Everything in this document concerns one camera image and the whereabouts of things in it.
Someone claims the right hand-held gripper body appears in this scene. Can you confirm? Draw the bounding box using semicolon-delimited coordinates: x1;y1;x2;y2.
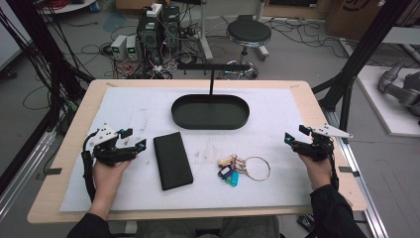
291;123;354;163

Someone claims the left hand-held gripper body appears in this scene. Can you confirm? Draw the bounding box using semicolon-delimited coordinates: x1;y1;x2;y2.
86;123;139;167

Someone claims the black rectangular wallet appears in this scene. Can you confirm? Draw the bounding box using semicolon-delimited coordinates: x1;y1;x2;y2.
153;131;194;191

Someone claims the key ring with coloured tags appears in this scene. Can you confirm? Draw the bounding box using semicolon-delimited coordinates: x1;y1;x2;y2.
217;154;271;187

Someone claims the black oval tray with hanger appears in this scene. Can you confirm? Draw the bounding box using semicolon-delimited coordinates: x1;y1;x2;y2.
170;62;251;131

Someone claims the person's right hand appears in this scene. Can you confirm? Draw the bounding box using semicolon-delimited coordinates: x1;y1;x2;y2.
298;154;333;191

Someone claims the person's left hand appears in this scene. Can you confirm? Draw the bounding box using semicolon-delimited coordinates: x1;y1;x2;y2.
92;160;133;199

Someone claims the black device under table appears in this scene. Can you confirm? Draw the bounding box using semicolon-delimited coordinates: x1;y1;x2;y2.
296;213;317;233

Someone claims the white platform board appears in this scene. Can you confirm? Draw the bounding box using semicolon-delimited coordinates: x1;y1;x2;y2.
356;64;420;139

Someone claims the white power supply box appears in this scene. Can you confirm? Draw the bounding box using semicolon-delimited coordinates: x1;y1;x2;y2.
110;34;129;61
126;35;140;61

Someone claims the white paper mat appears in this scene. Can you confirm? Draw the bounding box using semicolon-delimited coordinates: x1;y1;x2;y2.
59;86;313;213

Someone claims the white desk leg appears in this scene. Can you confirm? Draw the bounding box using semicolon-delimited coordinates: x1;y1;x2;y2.
256;0;270;61
197;0;215;62

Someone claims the black computer tower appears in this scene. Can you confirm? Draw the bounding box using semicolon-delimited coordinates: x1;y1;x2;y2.
160;5;181;52
136;13;163;65

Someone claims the black round stool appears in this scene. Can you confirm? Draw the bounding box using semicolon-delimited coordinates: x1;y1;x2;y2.
225;17;272;80

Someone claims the cardboard box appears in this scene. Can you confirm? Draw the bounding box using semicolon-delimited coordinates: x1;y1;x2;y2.
324;0;385;42

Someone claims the white power adapter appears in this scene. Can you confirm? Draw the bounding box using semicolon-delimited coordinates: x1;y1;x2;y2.
146;3;163;19

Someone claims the white round table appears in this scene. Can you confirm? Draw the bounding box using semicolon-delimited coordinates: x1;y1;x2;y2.
39;0;97;15

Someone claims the white board panel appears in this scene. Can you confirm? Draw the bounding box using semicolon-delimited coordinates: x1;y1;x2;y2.
0;5;33;72

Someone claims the left hand-held gripper cable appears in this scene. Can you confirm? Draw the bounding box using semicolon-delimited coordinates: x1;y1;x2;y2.
81;131;97;202

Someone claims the hand-held gripper cable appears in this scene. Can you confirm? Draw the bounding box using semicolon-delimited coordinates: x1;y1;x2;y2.
81;131;97;202
325;142;341;192

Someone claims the right hand-held gripper cable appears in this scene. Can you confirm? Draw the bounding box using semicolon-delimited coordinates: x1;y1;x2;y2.
325;142;341;192

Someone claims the aluminium rail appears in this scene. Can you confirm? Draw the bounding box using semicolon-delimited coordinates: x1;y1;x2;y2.
0;128;57;219
324;108;390;238

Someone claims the tangle of floor cables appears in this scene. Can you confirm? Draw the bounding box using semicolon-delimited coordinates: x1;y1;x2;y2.
77;6;207;80

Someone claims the black frame post with cables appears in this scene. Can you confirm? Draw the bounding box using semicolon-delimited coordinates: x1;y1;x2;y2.
0;0;95;132

